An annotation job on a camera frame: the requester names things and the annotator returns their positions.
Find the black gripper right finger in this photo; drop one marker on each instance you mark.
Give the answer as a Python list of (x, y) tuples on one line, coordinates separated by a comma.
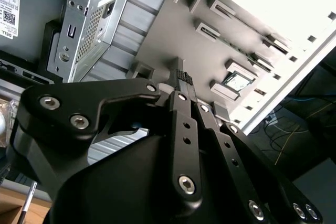
[(241, 176)]

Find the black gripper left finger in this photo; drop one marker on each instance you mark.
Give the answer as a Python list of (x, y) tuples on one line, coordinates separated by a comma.
[(65, 103)]

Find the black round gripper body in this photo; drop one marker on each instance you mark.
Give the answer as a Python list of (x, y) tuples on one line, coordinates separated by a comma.
[(118, 195)]

